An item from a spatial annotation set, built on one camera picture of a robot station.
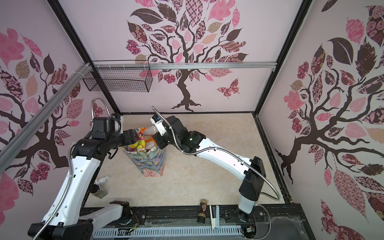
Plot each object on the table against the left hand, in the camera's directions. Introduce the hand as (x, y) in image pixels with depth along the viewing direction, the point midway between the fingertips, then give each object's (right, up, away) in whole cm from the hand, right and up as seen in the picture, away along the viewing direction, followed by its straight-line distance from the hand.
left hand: (131, 137), depth 72 cm
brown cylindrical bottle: (+35, -37, +1) cm, 51 cm away
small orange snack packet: (+7, -3, +6) cm, 10 cm away
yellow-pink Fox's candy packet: (+5, -4, -2) cm, 7 cm away
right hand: (+12, +3, -2) cm, 13 cm away
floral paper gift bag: (+9, -13, +3) cm, 16 cm away
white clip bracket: (+41, -41, -2) cm, 58 cm away
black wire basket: (-30, +45, +50) cm, 74 cm away
